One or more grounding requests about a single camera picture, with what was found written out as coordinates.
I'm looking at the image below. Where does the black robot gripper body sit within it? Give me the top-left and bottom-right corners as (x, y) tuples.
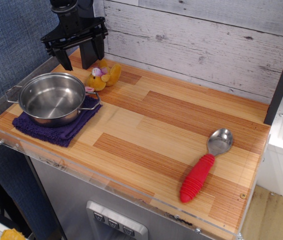
(41, 5), (108, 56)

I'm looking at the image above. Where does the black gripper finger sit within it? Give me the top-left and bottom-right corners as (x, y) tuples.
(91, 35), (105, 60)
(54, 48), (73, 71)

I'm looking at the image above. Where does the yellow plush bunny toy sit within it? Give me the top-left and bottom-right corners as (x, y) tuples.
(85, 59), (122, 92)

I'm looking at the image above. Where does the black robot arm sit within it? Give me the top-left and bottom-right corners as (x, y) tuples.
(41, 0), (108, 71)

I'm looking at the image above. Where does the stainless steel pot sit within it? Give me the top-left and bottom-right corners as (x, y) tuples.
(4, 72), (101, 128)

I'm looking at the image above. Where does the purple folded cloth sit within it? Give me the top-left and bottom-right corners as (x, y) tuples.
(12, 104), (102, 148)

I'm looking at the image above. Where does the clear acrylic edge guard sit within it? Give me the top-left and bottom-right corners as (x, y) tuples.
(0, 116), (270, 240)

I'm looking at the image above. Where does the silver toy fridge front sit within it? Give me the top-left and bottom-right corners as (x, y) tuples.
(30, 158), (208, 240)

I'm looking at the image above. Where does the silver dispenser button panel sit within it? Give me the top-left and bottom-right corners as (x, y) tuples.
(86, 200), (149, 240)

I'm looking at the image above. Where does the yellow object at corner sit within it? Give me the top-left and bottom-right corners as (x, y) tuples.
(0, 228), (26, 240)

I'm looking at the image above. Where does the red handled metal scoop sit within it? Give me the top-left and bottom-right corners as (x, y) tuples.
(179, 128), (233, 203)

